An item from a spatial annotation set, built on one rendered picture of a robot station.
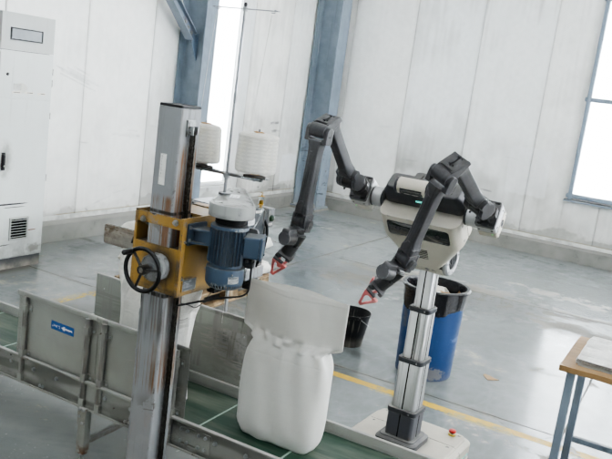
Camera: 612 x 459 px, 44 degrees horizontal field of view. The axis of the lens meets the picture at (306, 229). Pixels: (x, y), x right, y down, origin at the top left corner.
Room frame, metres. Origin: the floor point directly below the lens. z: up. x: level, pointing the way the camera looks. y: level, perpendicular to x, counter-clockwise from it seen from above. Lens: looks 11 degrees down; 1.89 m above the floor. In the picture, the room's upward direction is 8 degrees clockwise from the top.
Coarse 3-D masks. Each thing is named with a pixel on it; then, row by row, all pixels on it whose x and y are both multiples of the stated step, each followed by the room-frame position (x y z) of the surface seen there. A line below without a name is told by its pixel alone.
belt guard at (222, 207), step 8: (232, 192) 3.10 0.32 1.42; (240, 192) 3.13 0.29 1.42; (216, 200) 2.84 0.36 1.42; (224, 200) 2.87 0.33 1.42; (232, 200) 2.90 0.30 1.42; (240, 200) 2.92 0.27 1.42; (248, 200) 2.95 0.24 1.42; (216, 208) 2.77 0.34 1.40; (224, 208) 2.76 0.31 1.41; (232, 208) 2.76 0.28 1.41; (240, 208) 2.77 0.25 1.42; (248, 208) 2.78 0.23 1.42; (216, 216) 2.77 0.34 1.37; (224, 216) 2.76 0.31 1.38; (232, 216) 2.76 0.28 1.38; (240, 216) 2.77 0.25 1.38; (248, 216) 2.79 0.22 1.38
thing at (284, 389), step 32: (256, 288) 3.13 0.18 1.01; (288, 288) 3.12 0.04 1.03; (256, 320) 3.12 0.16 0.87; (288, 320) 3.00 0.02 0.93; (320, 320) 2.96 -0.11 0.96; (256, 352) 3.03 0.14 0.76; (288, 352) 2.97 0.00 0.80; (320, 352) 2.94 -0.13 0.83; (256, 384) 3.01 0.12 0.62; (288, 384) 2.95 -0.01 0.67; (320, 384) 2.91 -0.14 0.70; (256, 416) 3.00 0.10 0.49; (288, 416) 2.94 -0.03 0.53; (320, 416) 2.93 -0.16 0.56; (288, 448) 2.94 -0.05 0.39
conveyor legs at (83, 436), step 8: (88, 416) 3.26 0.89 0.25; (88, 424) 3.27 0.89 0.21; (112, 424) 3.46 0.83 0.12; (80, 432) 3.26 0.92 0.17; (88, 432) 3.27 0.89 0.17; (104, 432) 3.38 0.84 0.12; (80, 440) 3.25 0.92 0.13; (88, 440) 3.27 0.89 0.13; (80, 448) 3.25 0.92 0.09; (80, 456) 3.27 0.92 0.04
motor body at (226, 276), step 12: (216, 228) 2.78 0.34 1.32; (228, 228) 2.77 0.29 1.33; (240, 228) 2.80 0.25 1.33; (216, 240) 2.78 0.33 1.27; (228, 240) 2.78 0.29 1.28; (240, 240) 2.80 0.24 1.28; (216, 252) 2.79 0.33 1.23; (228, 252) 2.78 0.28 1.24; (240, 252) 2.80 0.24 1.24; (216, 264) 2.79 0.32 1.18; (228, 264) 2.78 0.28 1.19; (240, 264) 2.82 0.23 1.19; (216, 276) 2.77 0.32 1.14; (228, 276) 2.77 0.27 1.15; (240, 276) 2.81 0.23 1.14; (216, 288) 2.78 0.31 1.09; (228, 288) 2.78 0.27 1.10
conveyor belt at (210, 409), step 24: (0, 312) 4.13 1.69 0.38; (0, 336) 3.78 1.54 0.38; (192, 384) 3.48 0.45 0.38; (192, 408) 3.22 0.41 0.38; (216, 408) 3.25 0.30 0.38; (240, 432) 3.05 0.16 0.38; (288, 456) 2.89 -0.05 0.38; (312, 456) 2.92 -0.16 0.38; (336, 456) 2.94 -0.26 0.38; (360, 456) 2.97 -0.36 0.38; (384, 456) 3.00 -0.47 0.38
